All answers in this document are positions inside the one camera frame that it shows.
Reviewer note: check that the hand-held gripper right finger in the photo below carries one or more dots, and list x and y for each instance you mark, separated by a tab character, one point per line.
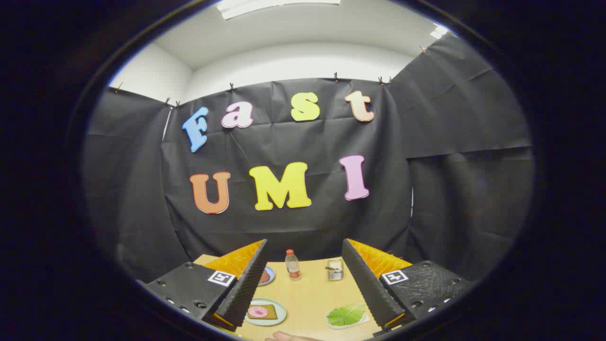
367	284

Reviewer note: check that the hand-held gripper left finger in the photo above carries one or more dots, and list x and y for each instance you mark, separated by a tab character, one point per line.
248	284

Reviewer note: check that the green lettuce leaf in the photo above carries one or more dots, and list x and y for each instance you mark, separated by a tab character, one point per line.
345	315

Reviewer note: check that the brown meat patty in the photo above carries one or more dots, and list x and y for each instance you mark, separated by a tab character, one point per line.
264	276

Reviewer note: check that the blue plate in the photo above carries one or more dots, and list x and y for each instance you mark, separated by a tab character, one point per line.
270	280

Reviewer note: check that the pink ham slice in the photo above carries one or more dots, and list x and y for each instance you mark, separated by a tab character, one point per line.
257	312

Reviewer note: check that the square brown bread slice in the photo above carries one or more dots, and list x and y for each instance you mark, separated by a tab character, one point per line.
271	311

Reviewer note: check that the small white square plate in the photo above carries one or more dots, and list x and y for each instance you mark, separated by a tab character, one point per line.
362	322

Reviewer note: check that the pale green plate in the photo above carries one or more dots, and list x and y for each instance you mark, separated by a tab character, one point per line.
279	315

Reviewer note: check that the clear bottle with red cap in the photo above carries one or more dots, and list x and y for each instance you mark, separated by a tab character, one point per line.
293	267

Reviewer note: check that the small ceiling light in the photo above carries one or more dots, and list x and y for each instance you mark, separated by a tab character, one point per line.
439	31

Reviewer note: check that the long ceiling light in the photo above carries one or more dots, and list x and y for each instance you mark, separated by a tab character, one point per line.
274	5

